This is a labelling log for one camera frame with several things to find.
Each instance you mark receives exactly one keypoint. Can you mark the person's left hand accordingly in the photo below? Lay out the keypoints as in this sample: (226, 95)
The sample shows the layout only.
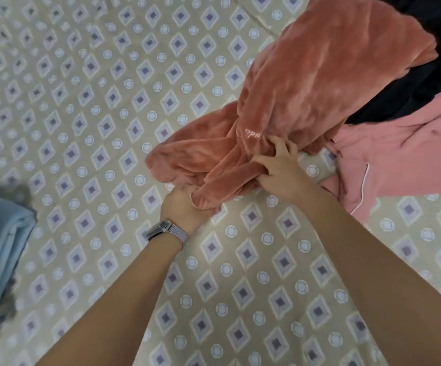
(181, 209)

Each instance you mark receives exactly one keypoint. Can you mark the person's right hand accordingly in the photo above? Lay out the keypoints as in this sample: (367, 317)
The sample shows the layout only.
(285, 171)

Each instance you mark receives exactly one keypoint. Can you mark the rust brown garment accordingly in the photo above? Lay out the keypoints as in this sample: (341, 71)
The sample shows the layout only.
(312, 80)

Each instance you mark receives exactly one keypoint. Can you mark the pink shirt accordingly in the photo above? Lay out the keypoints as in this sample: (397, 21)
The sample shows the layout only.
(403, 156)

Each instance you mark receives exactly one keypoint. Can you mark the bed with patterned beige sheet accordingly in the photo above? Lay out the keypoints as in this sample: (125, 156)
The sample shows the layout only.
(91, 110)

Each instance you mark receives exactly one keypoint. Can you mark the light blue fleece pajama pants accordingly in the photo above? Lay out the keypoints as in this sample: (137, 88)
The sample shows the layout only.
(3, 244)

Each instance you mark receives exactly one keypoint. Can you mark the black garment yellow print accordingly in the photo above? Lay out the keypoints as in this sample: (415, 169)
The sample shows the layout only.
(426, 49)

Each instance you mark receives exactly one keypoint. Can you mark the person's right forearm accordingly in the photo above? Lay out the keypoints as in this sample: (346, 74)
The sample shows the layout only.
(388, 278)

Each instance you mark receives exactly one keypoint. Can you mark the person's left forearm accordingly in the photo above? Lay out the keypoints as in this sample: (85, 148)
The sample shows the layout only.
(102, 308)

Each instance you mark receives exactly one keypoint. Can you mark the grey band wristwatch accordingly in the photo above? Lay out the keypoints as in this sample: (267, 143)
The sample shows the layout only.
(165, 231)

